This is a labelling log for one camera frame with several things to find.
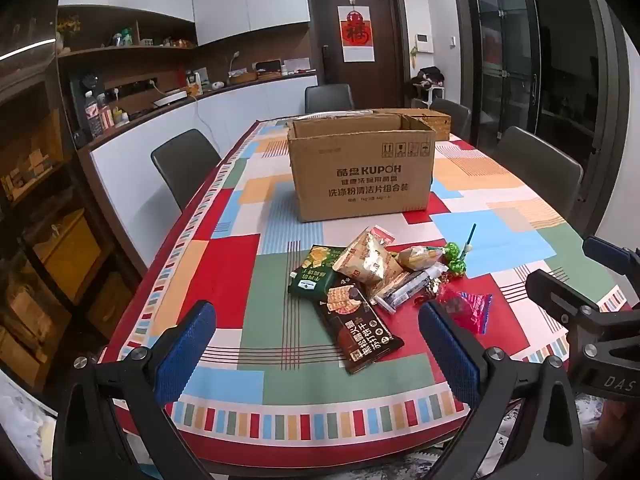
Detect dark clothes pile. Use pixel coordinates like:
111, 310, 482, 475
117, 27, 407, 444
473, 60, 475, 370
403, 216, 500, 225
411, 66, 446, 88

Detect grey dining chair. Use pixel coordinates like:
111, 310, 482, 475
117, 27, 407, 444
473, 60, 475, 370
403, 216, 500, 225
430, 98, 472, 141
305, 84, 355, 115
492, 126, 584, 221
151, 129, 222, 211

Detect cardboard box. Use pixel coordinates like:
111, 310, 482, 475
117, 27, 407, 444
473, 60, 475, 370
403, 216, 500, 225
286, 110, 437, 223

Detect white flat tray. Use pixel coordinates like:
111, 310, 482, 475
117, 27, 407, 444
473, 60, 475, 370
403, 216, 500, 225
151, 90, 190, 109

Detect dark brown cracker packet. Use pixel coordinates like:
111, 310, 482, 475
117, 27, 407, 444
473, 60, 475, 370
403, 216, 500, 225
314, 274, 405, 376

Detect white shoe rack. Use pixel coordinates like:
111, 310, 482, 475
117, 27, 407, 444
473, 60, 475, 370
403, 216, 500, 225
412, 84, 446, 109

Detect wooden shelf cabinet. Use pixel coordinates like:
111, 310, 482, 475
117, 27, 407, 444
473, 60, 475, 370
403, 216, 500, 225
0, 35, 146, 401

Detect small beige snack packet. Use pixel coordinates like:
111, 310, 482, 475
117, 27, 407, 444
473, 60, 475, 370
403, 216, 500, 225
395, 245, 446, 272

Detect glass sliding door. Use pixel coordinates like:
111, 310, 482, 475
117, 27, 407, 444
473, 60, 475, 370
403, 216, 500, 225
467, 0, 543, 148

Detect colourful patchwork tablecloth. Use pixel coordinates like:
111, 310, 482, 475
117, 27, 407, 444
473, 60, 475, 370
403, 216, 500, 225
97, 119, 628, 448

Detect dark brown door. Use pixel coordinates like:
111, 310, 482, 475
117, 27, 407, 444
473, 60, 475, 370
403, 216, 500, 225
306, 0, 405, 111

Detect red candy packet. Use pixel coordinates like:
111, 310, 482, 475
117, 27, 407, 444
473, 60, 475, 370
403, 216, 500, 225
435, 287, 493, 335

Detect clear water bottle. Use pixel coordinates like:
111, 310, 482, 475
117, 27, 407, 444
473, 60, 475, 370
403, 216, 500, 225
84, 91, 104, 139

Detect white cabinets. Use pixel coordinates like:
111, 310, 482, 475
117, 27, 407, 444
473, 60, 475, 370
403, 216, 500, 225
90, 74, 319, 261
57, 0, 312, 47

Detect silver snack bar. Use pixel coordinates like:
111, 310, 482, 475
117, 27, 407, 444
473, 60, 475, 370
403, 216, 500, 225
375, 265, 446, 313

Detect red and white wall poster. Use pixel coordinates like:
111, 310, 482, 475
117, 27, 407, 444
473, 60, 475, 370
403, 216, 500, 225
337, 4, 377, 63

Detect yellow flower bunch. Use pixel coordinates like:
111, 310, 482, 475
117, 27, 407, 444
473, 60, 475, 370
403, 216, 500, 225
56, 14, 82, 53

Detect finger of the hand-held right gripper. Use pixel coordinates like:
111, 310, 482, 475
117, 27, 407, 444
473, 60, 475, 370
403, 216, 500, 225
581, 235, 640, 277
525, 269, 601, 323

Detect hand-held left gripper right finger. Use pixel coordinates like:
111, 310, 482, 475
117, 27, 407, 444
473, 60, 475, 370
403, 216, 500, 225
417, 301, 586, 480

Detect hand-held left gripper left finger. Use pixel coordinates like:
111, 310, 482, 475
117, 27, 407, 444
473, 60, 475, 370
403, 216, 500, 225
52, 300, 218, 480

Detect white lower cabinets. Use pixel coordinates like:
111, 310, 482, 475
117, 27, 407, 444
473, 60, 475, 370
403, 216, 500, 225
90, 74, 319, 261

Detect white upper cabinets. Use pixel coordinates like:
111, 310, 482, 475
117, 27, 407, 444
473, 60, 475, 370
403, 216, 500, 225
57, 0, 312, 47

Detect green lollipop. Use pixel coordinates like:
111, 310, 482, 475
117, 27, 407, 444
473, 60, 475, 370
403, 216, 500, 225
446, 223, 479, 278

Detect large beige snack packet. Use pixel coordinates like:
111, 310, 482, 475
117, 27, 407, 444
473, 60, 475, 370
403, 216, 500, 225
332, 226, 399, 292

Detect green snack packet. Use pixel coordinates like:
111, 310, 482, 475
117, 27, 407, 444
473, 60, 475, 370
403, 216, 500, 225
288, 245, 346, 303

